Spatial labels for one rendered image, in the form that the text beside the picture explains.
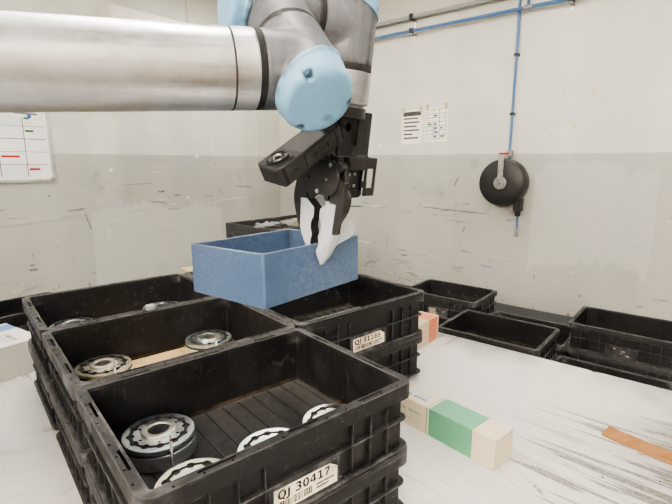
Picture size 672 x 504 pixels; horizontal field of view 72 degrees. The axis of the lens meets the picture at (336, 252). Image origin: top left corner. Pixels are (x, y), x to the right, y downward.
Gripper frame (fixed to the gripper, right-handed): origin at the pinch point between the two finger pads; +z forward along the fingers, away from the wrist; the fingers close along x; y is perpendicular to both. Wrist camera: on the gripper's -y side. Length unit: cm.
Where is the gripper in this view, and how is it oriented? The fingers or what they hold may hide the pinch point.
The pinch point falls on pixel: (315, 255)
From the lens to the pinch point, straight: 64.0
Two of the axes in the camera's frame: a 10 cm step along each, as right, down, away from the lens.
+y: 6.5, -1.4, 7.5
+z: -0.9, 9.6, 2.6
